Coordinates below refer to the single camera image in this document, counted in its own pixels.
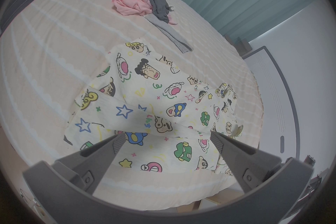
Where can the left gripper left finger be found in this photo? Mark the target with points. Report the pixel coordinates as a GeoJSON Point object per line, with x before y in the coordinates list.
{"type": "Point", "coordinates": [91, 160]}

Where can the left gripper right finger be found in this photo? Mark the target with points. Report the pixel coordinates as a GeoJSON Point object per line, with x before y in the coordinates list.
{"type": "Point", "coordinates": [244, 162]}

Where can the white printed pyjama top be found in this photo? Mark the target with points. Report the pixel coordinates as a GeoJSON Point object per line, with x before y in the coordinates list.
{"type": "Point", "coordinates": [157, 102]}

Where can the bed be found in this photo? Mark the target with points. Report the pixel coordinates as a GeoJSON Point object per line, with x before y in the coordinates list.
{"type": "Point", "coordinates": [52, 60]}

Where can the grey bedside table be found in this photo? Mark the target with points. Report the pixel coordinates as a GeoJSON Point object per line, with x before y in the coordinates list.
{"type": "Point", "coordinates": [240, 45]}

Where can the pink garment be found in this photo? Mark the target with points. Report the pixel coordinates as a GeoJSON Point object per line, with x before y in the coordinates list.
{"type": "Point", "coordinates": [131, 2]}

